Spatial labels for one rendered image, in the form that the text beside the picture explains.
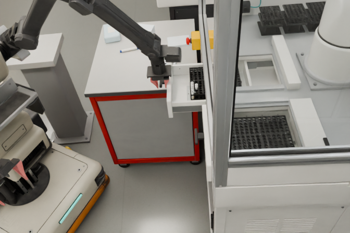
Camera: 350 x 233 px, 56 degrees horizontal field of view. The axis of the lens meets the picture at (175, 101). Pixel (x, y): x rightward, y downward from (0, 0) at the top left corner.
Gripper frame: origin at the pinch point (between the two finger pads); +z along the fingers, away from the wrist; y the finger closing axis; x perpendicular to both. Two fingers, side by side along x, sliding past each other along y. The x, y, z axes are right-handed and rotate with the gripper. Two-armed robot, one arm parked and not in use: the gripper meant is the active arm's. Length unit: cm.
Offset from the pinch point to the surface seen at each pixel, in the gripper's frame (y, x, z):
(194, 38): 15.4, 32.8, 0.0
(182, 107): 8.8, -9.9, 3.8
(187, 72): 11.0, 14.4, 5.9
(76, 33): -106, 180, 91
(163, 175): -10, 9, 91
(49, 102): -82, 43, 50
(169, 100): 3.7, -11.1, -2.2
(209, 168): 18.3, -42.9, -0.5
